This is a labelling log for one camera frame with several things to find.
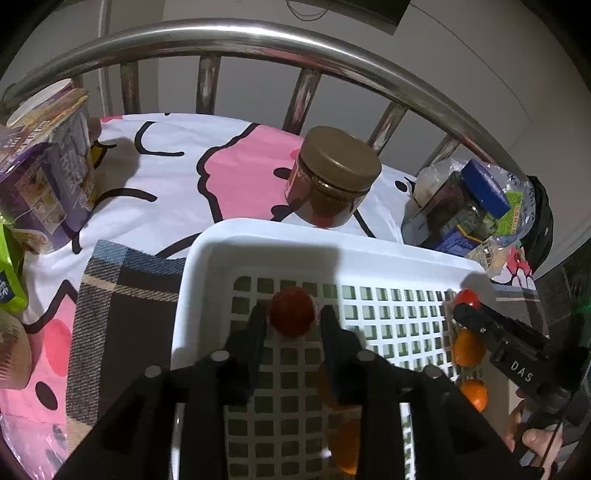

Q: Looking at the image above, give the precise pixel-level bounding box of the red cherry tomato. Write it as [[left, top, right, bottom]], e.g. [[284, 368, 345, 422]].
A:
[[269, 287, 315, 337], [451, 288, 481, 311]]

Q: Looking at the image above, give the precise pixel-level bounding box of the small orange tangerine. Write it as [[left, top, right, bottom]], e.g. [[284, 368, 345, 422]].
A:
[[451, 329, 486, 367], [317, 364, 352, 411], [459, 378, 488, 413]]

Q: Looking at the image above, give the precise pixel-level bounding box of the black backpack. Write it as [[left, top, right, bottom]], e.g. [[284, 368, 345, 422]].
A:
[[524, 175, 555, 278]]

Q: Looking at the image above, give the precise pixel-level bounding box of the blue-lidded jar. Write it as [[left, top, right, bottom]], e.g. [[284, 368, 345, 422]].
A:
[[402, 159, 512, 254]]

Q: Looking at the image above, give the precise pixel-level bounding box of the brown-lidded jar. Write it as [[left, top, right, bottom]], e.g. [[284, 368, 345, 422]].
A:
[[285, 126, 383, 229]]

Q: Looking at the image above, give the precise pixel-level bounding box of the purple instant noodle container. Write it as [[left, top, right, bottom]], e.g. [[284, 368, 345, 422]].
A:
[[0, 78, 100, 254]]

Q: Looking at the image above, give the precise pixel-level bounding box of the green snack packet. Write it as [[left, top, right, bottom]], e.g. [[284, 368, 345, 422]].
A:
[[0, 224, 29, 315]]

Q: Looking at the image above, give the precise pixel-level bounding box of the pink white cartoon bed sheet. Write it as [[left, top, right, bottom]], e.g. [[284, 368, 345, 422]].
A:
[[0, 113, 536, 480]]

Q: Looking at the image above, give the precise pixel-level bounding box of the metal bed rail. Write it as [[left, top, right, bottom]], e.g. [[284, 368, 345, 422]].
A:
[[0, 18, 532, 185]]

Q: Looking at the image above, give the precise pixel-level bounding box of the large orange tangerine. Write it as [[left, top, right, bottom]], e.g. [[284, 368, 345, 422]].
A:
[[329, 418, 361, 476]]

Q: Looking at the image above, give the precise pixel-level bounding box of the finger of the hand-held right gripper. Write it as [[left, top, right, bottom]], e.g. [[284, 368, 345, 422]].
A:
[[452, 303, 551, 357]]

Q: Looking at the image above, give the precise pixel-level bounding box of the person's right hand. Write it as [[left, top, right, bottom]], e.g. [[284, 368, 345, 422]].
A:
[[505, 399, 563, 480]]

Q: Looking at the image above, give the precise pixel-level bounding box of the clear plastic bag green label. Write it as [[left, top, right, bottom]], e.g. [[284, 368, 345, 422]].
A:
[[412, 157, 539, 278]]

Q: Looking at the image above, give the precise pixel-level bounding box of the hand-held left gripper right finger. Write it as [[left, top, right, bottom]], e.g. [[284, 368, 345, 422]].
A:
[[318, 305, 541, 480]]

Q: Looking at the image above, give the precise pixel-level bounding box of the wall-mounted black monitor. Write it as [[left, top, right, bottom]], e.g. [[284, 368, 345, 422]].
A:
[[286, 0, 411, 35]]

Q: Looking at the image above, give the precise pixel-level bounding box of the white perforated plastic tray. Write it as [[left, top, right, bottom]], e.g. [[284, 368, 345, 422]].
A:
[[171, 218, 509, 480]]

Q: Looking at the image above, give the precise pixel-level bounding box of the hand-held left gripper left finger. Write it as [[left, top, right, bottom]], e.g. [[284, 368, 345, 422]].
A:
[[55, 305, 271, 480]]

